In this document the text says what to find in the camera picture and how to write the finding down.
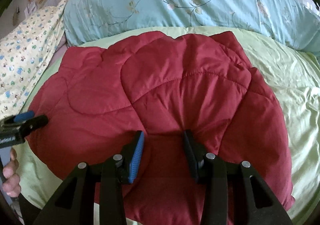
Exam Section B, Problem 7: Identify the red quilted padded coat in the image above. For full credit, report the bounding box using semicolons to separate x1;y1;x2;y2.
27;31;295;224

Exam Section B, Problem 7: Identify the person's left hand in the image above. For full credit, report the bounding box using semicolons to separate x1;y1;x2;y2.
3;148;21;198

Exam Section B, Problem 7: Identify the yellow patterned pillow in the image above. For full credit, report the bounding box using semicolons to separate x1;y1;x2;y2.
1;0;68;118

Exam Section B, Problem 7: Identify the pink bed sheet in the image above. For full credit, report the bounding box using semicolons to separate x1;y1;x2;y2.
48;34;68;67

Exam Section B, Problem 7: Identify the light green bed quilt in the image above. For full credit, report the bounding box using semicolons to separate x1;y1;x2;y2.
15;26;319;224

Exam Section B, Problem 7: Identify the teal floral quilt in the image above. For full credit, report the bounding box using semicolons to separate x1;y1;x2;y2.
63;0;319;56

